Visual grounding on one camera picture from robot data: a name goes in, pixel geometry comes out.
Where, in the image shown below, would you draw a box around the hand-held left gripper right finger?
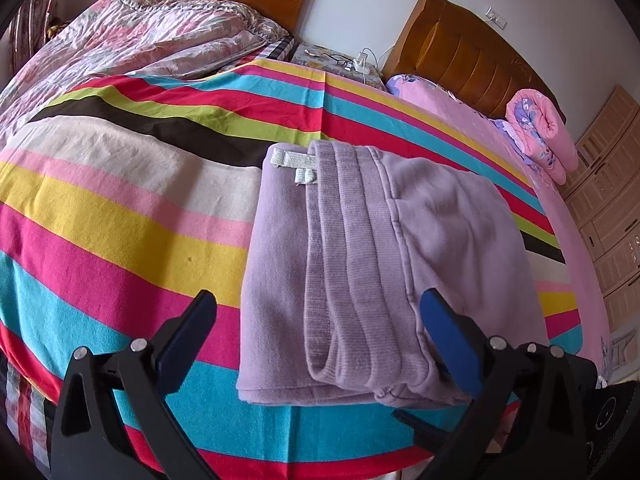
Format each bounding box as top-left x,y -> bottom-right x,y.
419,287 -> 588,480

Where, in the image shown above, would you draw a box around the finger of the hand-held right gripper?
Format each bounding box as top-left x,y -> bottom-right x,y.
392,408 -> 455,457

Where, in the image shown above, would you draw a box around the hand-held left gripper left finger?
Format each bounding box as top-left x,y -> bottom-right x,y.
50,289 -> 221,480

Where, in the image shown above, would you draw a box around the lilac purple sweatshirt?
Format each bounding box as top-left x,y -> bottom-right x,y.
236,140 -> 551,408

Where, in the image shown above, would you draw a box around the rainbow striped blanket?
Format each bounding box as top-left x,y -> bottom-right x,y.
0,58 -> 586,480

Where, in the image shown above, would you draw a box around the pink bed sheet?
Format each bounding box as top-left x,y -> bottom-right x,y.
385,74 -> 622,376

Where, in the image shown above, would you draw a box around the light wooden wardrobe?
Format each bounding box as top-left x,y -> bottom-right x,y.
559,85 -> 640,332

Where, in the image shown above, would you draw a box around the purple ruffled pillow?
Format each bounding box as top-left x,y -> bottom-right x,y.
491,117 -> 527,152

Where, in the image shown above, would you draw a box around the rolled pink floral quilt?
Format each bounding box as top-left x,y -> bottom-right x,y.
505,88 -> 579,185

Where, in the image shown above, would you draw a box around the carved wooden headboard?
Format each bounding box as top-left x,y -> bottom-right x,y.
382,0 -> 567,126

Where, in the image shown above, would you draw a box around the black eyeglasses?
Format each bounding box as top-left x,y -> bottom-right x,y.
314,51 -> 354,69

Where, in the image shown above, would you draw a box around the nightstand with patterned cover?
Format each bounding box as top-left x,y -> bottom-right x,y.
291,42 -> 387,92

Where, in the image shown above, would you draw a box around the pink floral curtain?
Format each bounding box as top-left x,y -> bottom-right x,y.
9,0 -> 67,68

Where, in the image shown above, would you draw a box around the white cable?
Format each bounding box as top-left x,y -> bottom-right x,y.
357,46 -> 397,70

